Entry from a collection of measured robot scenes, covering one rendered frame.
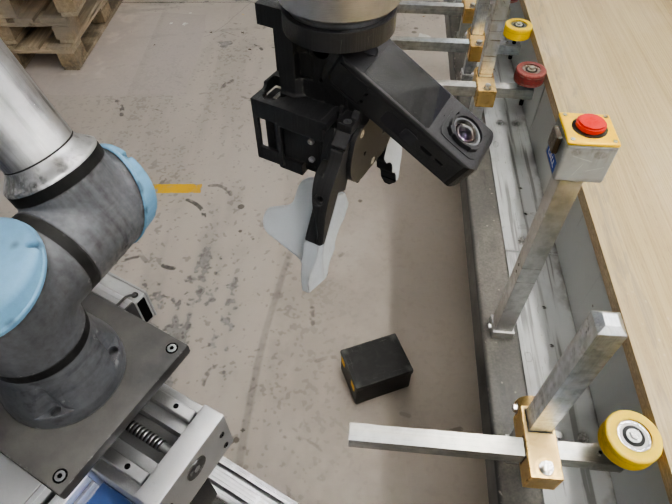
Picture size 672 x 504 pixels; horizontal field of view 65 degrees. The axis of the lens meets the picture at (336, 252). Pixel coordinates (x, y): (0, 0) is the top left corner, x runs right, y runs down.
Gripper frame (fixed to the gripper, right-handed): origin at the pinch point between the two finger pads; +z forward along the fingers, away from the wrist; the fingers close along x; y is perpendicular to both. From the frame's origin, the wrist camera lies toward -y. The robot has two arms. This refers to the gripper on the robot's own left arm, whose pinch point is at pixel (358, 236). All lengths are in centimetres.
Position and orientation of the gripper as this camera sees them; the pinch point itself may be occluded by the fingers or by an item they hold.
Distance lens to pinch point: 46.8
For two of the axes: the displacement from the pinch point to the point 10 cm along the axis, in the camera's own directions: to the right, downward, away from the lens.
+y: -8.7, -3.8, 3.2
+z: 0.0, 6.5, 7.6
